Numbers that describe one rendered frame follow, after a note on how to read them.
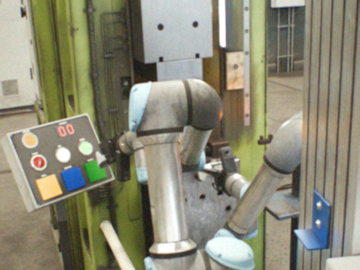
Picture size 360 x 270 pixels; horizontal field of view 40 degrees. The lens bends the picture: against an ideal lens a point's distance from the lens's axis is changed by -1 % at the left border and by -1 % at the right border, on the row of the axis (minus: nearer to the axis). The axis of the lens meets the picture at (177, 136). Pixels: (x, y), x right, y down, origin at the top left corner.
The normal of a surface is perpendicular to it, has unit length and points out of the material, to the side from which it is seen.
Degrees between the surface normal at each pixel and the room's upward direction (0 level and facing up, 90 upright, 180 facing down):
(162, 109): 72
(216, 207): 90
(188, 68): 90
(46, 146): 60
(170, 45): 90
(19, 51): 90
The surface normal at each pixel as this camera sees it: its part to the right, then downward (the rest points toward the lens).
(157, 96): 0.15, -0.31
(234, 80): 0.35, 0.26
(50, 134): 0.59, -0.32
